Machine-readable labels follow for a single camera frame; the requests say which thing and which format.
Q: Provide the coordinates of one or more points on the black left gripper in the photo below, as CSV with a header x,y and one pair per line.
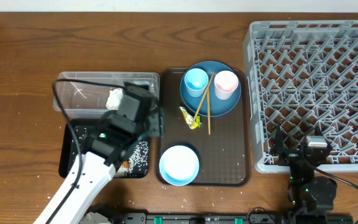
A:
x,y
158,123

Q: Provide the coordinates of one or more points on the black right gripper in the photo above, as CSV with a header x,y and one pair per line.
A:
x,y
289,155

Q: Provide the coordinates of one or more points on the white napkin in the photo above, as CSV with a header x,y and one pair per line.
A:
x,y
114,99

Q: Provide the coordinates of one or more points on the white rice pile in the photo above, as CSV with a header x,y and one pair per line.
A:
x,y
138,162

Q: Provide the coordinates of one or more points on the orange carrot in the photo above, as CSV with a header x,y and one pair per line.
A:
x,y
125,164

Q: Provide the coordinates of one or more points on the light blue bowl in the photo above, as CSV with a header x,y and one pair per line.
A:
x,y
179,165

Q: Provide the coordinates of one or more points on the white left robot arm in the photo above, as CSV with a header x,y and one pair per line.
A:
x,y
106,146

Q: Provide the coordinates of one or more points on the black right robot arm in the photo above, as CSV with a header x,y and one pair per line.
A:
x,y
312,196

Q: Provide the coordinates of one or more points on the black waste tray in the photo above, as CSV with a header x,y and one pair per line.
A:
x,y
69,151

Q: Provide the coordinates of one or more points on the grey dishwasher rack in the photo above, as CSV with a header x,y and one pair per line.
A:
x,y
302,76

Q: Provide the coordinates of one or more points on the yellow green wrapper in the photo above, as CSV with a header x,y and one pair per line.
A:
x,y
188,119

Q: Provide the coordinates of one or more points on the clear plastic bin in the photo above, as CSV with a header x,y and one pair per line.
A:
x,y
84,101

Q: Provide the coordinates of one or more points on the light blue cup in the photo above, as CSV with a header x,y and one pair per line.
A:
x,y
196,81

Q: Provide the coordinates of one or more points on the wooden chopstick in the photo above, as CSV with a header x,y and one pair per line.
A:
x,y
203,97
209,111

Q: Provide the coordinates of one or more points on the brown serving tray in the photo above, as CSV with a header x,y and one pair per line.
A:
x,y
224,154

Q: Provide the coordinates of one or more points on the dark blue plate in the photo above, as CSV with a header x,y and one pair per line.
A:
x,y
218,107

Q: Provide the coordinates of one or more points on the pink cup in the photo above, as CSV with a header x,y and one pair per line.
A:
x,y
225,83

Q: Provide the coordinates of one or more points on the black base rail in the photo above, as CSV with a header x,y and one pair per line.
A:
x,y
134,218

